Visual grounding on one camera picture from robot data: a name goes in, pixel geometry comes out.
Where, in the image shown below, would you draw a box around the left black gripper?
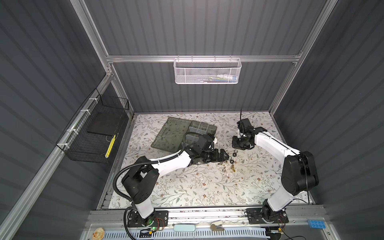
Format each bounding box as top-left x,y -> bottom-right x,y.
199,148 -> 229,163

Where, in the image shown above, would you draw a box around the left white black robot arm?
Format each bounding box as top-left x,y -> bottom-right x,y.
115,134 -> 230,221

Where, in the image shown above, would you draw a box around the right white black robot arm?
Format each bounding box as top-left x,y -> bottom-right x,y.
232,119 -> 319,221

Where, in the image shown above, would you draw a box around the pile of screws and nuts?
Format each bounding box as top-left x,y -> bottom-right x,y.
217,149 -> 239,177

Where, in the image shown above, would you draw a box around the floral table mat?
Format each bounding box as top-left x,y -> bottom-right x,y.
108,111 -> 313,210

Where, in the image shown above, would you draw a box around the clear divided organizer box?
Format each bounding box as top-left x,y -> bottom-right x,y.
151,117 -> 217,153

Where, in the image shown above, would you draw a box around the pens in white basket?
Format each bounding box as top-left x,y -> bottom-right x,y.
200,75 -> 239,84

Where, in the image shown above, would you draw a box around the light teal flat box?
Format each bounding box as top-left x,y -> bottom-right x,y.
173,224 -> 196,233

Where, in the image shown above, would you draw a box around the round wooden disc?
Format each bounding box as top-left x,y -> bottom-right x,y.
92,228 -> 106,240

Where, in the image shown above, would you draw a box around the black corrugated cable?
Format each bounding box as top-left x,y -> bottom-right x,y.
112,131 -> 208,240

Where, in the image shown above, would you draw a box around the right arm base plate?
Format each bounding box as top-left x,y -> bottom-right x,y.
244,207 -> 289,224

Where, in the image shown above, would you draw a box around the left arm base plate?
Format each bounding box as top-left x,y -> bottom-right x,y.
127,210 -> 169,228

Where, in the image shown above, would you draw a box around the white wire mesh basket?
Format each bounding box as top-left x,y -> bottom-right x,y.
173,58 -> 242,85

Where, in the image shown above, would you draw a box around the black wire wall basket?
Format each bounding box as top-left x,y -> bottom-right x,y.
56,89 -> 130,164

